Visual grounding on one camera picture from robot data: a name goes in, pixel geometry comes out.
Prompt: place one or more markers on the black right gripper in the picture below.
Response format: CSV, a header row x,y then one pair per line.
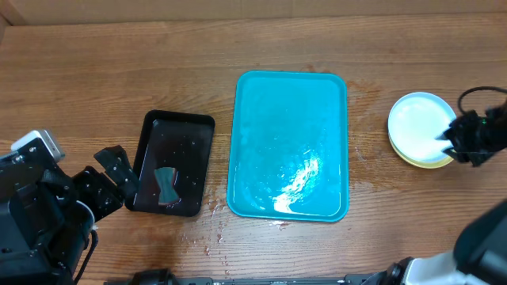
x,y
457,135

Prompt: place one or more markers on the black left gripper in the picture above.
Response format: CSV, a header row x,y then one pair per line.
x,y
109,199

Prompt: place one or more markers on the yellow plate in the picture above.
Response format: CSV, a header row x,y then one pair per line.
x,y
421,164

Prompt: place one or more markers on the light blue plate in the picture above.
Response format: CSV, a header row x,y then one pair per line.
x,y
415,121

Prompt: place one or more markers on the green scouring sponge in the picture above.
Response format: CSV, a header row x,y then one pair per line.
x,y
166,180

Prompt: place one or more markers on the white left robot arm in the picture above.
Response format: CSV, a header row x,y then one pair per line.
x,y
48,217

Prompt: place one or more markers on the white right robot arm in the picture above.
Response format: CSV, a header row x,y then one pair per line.
x,y
479,255

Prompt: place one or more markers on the black plastic tray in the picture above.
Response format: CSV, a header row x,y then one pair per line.
x,y
178,140

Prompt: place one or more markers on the blue plastic tray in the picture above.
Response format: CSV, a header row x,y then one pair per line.
x,y
289,154

